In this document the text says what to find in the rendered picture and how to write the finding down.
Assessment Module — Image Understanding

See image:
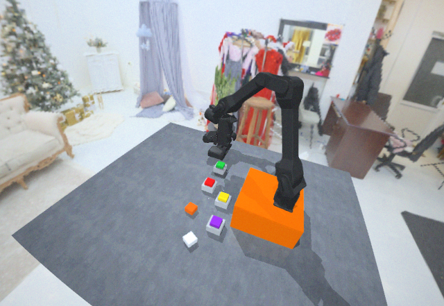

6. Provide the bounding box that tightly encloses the red button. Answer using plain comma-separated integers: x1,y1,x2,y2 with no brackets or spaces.
201,178,217,194

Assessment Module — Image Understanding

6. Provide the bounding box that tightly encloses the small white block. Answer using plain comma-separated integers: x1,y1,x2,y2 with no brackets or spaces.
183,232,198,248

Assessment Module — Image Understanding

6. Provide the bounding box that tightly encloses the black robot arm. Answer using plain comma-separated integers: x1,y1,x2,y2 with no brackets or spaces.
204,72,307,212

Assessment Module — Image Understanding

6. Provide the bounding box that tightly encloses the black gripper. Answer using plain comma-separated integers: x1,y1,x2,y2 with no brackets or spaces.
208,129,237,161

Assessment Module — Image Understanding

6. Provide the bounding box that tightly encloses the yellow button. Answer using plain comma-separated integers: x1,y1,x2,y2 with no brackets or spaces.
214,192,232,209

